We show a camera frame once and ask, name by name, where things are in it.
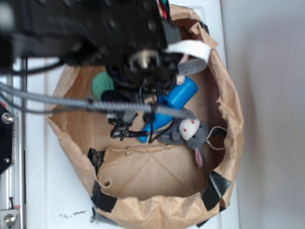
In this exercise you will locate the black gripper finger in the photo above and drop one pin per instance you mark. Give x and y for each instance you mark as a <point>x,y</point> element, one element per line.
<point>114,96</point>

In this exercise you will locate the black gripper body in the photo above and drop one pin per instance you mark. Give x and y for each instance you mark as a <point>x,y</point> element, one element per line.
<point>148,69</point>

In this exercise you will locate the green ball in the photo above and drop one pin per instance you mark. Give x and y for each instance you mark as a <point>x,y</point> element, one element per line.
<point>102,86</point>

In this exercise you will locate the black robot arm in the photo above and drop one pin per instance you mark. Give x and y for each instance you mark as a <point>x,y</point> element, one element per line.
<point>130,38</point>

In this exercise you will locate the pink plush toy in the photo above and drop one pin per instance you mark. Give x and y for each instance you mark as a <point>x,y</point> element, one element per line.
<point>180,79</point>

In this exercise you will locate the blue plastic bowling pin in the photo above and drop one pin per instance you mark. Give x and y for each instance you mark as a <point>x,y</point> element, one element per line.
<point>177,98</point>

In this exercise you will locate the grey plush mouse toy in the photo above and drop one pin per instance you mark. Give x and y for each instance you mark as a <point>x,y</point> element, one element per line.
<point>194,134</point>

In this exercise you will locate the brown paper bag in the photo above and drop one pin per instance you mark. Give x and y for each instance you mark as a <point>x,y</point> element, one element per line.
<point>158,186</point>

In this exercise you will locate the black metal frame bracket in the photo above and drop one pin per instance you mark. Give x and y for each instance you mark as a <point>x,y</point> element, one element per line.
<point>6,138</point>

